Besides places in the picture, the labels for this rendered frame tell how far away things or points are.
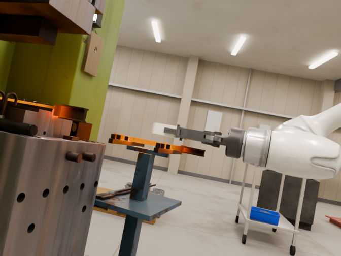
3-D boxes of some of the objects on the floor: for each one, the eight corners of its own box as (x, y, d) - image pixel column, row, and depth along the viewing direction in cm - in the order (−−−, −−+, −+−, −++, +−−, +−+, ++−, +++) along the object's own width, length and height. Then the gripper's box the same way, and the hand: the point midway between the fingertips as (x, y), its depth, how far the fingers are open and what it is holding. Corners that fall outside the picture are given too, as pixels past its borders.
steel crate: (250, 216, 458) (259, 169, 461) (259, 206, 558) (266, 168, 561) (312, 233, 417) (320, 182, 421) (310, 220, 517) (316, 179, 521)
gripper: (239, 159, 61) (141, 140, 68) (241, 159, 75) (160, 143, 82) (245, 126, 61) (147, 110, 68) (246, 132, 75) (165, 118, 82)
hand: (166, 130), depth 74 cm, fingers closed
